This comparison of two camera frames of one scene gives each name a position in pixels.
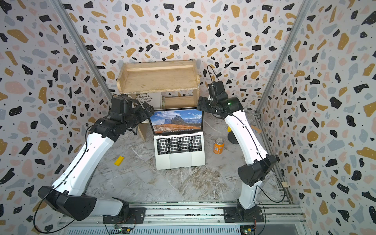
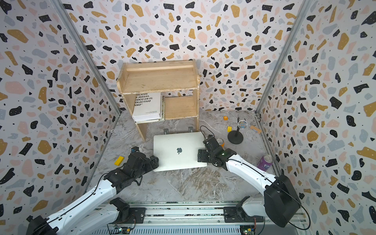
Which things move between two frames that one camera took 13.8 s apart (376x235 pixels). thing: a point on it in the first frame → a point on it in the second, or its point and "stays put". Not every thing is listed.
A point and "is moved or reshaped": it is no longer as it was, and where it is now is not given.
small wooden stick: (257, 129) stays put
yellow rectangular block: (119, 160) stays put
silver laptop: (178, 138) is moved or reshaped
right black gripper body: (207, 105) → (205, 157)
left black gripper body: (138, 115) → (147, 166)
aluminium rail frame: (199, 221) stays put
